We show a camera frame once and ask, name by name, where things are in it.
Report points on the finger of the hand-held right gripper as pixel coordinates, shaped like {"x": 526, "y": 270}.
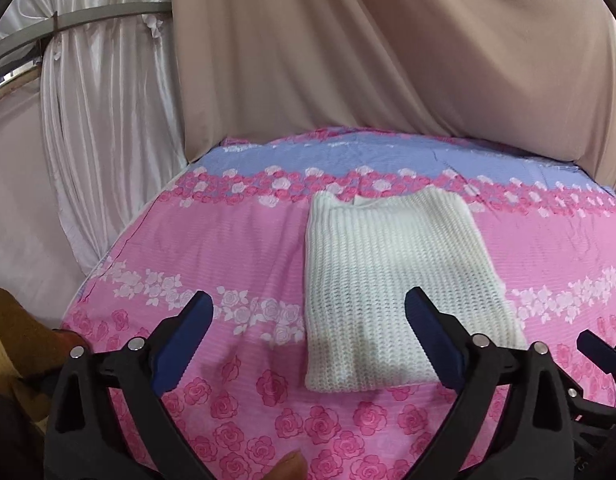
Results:
{"x": 600, "y": 410}
{"x": 600, "y": 350}

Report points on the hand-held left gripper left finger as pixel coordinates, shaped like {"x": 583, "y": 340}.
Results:
{"x": 180, "y": 347}

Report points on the grey curtain band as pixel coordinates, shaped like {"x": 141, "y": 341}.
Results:
{"x": 88, "y": 17}

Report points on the white knit sweater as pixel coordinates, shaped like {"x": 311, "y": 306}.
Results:
{"x": 382, "y": 280}

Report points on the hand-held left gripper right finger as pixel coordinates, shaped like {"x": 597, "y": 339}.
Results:
{"x": 437, "y": 345}

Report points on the person's left hand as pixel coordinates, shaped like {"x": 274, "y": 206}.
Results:
{"x": 293, "y": 467}

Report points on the person's brown clothing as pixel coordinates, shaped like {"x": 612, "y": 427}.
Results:
{"x": 18, "y": 340}

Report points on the pink floral bedsheet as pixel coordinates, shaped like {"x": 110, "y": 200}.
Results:
{"x": 228, "y": 260}

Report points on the beige draped cloth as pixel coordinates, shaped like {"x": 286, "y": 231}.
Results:
{"x": 412, "y": 45}

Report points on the white satin curtain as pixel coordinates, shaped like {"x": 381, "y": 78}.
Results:
{"x": 108, "y": 125}

